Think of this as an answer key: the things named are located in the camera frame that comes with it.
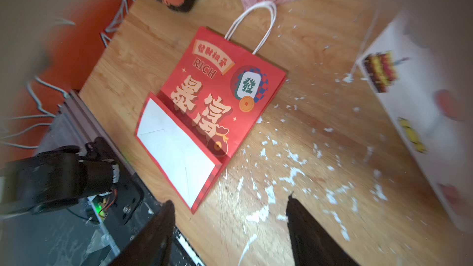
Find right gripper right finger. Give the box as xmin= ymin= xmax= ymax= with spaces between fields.
xmin=286 ymin=195 xmax=358 ymax=266

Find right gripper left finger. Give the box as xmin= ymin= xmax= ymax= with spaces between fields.
xmin=110 ymin=200 xmax=176 ymax=266

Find red RICH paper bag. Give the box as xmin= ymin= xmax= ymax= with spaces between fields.
xmin=135 ymin=16 xmax=286 ymax=212

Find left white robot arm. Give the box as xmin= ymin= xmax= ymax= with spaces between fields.
xmin=1 ymin=142 xmax=120 ymax=215

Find white happy day paper bag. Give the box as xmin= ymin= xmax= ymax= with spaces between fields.
xmin=356 ymin=11 xmax=473 ymax=232

